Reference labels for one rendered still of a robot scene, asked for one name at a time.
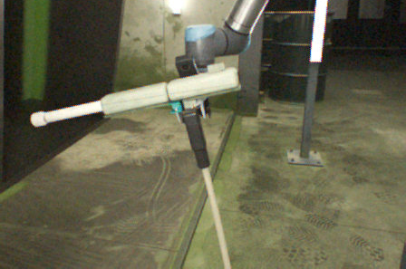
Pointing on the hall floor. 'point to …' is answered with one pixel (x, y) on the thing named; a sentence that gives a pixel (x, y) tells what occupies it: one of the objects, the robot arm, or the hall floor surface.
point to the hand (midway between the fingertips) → (185, 102)
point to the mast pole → (309, 109)
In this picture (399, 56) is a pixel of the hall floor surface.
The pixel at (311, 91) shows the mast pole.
